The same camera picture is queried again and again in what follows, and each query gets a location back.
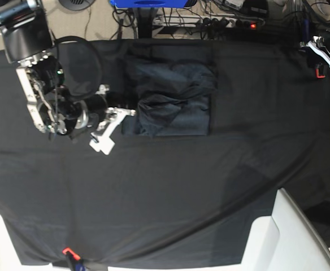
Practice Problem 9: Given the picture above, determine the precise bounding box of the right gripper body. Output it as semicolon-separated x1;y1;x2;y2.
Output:
68;84;110;131

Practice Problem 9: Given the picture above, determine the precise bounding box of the dark grey T-shirt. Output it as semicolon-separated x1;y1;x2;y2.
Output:
121;55;218;138

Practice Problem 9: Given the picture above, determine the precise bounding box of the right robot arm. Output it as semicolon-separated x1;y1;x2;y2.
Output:
0;1;136;138

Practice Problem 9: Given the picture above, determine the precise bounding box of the red black clamp right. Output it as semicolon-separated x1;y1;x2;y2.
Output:
315;63;325;79

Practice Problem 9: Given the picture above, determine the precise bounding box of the white power strip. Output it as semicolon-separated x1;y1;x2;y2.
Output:
153;14;263;30

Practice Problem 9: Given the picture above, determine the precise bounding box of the blue plastic box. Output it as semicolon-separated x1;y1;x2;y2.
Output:
110;0;197;8

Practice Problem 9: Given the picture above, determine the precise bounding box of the black table cloth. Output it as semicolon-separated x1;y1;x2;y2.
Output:
0;40;330;269

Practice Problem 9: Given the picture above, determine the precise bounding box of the round grey floor base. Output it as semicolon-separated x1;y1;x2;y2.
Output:
58;0;95;11

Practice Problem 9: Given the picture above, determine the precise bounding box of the red blue clamp bottom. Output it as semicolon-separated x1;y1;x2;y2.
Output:
62;247;87;271

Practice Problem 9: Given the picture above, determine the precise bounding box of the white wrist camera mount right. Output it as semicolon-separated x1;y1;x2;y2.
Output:
89;107;126;155

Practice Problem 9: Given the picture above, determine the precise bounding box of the black table leg post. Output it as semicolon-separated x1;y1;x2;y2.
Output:
134;7;158;38

